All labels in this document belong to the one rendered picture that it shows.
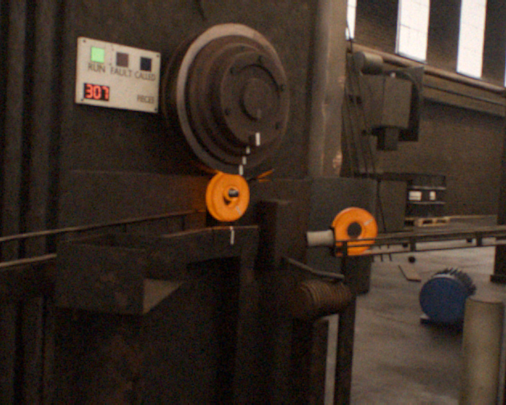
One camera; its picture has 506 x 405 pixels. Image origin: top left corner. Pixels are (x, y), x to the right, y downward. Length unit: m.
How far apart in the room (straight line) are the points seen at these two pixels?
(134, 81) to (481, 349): 1.37
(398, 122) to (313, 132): 3.80
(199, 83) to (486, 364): 1.25
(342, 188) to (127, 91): 2.92
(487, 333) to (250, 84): 1.08
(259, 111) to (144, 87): 0.35
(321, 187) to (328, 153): 1.62
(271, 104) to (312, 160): 4.48
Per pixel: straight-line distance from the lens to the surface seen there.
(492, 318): 2.06
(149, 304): 1.35
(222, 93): 1.75
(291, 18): 2.33
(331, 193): 4.52
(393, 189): 9.84
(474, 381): 2.11
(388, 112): 9.79
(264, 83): 1.85
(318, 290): 2.00
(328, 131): 6.14
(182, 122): 1.76
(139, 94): 1.84
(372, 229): 2.13
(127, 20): 1.88
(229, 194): 1.88
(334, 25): 6.31
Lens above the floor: 0.90
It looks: 3 degrees down
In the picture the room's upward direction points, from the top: 3 degrees clockwise
